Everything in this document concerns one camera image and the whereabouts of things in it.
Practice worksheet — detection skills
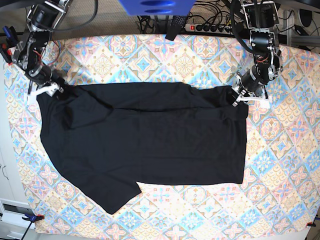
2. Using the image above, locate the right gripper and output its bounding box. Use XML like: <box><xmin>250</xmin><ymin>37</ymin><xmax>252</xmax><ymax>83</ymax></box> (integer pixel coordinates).
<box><xmin>25</xmin><ymin>64</ymin><xmax>69</xmax><ymax>100</ymax></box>

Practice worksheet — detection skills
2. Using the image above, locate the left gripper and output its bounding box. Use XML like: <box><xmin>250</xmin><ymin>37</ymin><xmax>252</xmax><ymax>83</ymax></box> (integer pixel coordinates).
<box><xmin>226</xmin><ymin>66</ymin><xmax>273</xmax><ymax>107</ymax></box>

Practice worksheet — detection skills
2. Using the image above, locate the black T-shirt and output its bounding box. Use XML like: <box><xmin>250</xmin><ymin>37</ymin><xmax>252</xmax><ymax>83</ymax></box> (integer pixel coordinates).
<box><xmin>36</xmin><ymin>82</ymin><xmax>249</xmax><ymax>214</ymax></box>

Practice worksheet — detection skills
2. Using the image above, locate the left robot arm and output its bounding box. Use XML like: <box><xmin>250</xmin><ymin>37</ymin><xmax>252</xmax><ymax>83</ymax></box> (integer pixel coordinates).
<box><xmin>229</xmin><ymin>0</ymin><xmax>283</xmax><ymax>108</ymax></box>

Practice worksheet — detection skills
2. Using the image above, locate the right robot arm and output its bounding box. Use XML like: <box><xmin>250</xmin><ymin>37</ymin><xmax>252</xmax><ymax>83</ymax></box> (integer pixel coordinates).
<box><xmin>12</xmin><ymin>0</ymin><xmax>71</xmax><ymax>100</ymax></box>

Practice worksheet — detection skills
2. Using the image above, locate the blue clamp upper left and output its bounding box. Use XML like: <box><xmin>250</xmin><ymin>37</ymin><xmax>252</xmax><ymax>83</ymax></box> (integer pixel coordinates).
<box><xmin>0</xmin><ymin>26</ymin><xmax>18</xmax><ymax>65</ymax></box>

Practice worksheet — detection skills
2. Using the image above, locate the blue clamp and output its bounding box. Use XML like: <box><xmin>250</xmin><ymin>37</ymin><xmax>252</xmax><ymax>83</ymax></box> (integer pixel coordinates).
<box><xmin>21</xmin><ymin>213</ymin><xmax>45</xmax><ymax>240</ymax></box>
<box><xmin>0</xmin><ymin>26</ymin><xmax>18</xmax><ymax>65</ymax></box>

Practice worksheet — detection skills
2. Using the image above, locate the white power strip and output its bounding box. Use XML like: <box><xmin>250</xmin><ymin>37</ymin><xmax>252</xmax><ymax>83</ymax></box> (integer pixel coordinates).
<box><xmin>184</xmin><ymin>23</ymin><xmax>232</xmax><ymax>35</ymax></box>

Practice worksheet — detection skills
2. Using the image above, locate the patterned tablecloth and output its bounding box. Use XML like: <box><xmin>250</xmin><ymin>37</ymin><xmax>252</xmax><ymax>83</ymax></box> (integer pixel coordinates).
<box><xmin>0</xmin><ymin>34</ymin><xmax>320</xmax><ymax>240</ymax></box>

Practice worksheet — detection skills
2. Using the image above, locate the white cabinet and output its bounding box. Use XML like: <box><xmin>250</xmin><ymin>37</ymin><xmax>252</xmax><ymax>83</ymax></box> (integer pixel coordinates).
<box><xmin>0</xmin><ymin>58</ymin><xmax>33</xmax><ymax>238</ymax></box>

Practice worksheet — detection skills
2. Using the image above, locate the blue clamp lower left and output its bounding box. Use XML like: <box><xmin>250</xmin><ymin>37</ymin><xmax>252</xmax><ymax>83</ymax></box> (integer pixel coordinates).
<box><xmin>21</xmin><ymin>213</ymin><xmax>45</xmax><ymax>240</ymax></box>

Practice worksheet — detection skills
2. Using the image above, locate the orange clamp lower right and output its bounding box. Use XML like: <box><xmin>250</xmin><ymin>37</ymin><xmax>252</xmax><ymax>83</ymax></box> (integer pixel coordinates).
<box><xmin>306</xmin><ymin>222</ymin><xmax>317</xmax><ymax>227</ymax></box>

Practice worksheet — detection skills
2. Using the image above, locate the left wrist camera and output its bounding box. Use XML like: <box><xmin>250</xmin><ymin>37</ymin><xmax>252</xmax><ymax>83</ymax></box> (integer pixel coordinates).
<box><xmin>259</xmin><ymin>98</ymin><xmax>273</xmax><ymax>109</ymax></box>

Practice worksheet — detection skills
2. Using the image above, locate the black perforated strap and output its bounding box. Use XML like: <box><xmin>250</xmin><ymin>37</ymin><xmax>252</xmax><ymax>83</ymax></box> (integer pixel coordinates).
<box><xmin>164</xmin><ymin>15</ymin><xmax>187</xmax><ymax>41</ymax></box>

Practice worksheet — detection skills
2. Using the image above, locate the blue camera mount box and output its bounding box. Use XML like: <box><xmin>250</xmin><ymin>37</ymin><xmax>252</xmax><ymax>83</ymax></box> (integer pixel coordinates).
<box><xmin>119</xmin><ymin>0</ymin><xmax>196</xmax><ymax>16</ymax></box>

